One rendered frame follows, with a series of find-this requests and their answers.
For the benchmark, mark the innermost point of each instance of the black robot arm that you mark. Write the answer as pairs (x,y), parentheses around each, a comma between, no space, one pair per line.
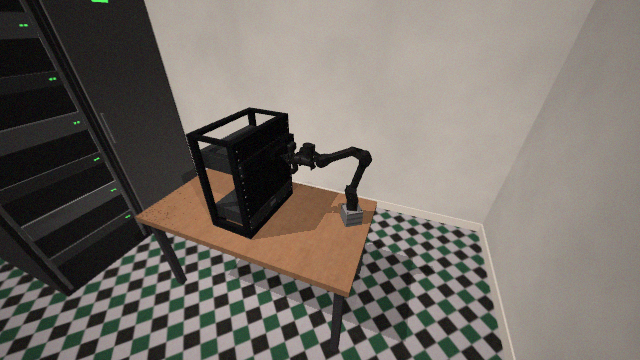
(322,160)

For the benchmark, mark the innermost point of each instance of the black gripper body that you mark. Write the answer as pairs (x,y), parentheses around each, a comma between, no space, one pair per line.
(295,158)

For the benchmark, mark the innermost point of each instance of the black server rack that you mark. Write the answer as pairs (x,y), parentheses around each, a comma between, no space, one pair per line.
(261,177)

